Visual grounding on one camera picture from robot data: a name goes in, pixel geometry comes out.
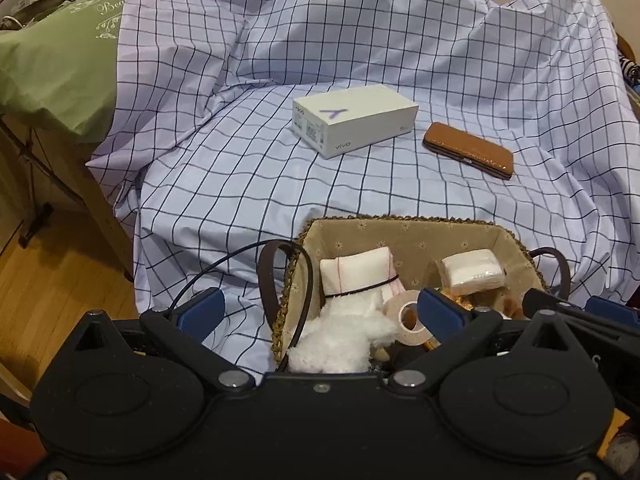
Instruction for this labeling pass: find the white plush toy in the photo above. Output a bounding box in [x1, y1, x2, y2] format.
[287, 292, 398, 375]

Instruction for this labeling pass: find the green embroidered cloth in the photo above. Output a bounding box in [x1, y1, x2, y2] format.
[0, 0, 148, 137]

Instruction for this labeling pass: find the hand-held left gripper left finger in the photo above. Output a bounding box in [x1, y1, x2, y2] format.
[75, 287, 256, 393]

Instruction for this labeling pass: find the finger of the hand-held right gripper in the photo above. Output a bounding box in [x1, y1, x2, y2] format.
[522, 289, 640, 348]
[584, 296, 640, 332]

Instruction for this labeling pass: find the white phone box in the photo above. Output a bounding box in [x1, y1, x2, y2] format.
[291, 92, 420, 161]

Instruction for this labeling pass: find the white checked bed sheet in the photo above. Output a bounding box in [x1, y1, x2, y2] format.
[85, 0, 640, 376]

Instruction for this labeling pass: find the black hair tie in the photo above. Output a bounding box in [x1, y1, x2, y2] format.
[320, 274, 401, 297]

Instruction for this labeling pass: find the woven basket with fabric liner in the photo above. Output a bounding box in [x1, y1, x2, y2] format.
[257, 215, 571, 373]

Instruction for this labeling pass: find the white tissue packet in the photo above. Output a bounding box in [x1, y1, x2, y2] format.
[440, 249, 507, 297]

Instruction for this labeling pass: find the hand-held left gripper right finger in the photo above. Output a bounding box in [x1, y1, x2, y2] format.
[387, 287, 571, 393]

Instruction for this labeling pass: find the black hanging strap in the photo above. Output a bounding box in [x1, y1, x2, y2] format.
[17, 127, 56, 248]

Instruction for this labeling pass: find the brown leather wallet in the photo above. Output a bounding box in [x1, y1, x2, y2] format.
[422, 121, 516, 181]

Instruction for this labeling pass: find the black cable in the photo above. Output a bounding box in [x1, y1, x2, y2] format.
[170, 241, 316, 356]

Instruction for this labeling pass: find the beige tape roll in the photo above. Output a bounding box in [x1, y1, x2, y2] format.
[382, 290, 441, 348]

